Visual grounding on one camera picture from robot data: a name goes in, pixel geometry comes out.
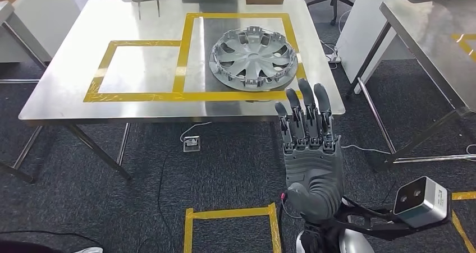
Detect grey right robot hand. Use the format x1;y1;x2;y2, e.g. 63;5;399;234
275;78;345;218

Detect silver plastic wheel hubcap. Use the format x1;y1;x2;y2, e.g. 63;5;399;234
208;25;299;93

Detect steel workbench table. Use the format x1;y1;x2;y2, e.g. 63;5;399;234
346;0;476;171
0;0;346;184

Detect yellow floor tape marking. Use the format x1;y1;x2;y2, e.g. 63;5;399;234
183;203;282;253
450;191;476;253

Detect metal floor socket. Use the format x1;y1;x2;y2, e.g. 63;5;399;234
182;136;202;153

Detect white partition panel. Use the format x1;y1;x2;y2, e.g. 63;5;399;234
336;0;414;95
0;0;81;65

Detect white floor cable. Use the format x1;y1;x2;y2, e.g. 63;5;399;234
179;122;213;142
341;143;391;155

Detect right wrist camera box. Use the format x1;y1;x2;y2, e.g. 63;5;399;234
393;176;451;229

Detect black floor cable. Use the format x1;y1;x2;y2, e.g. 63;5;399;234
0;146;187;253

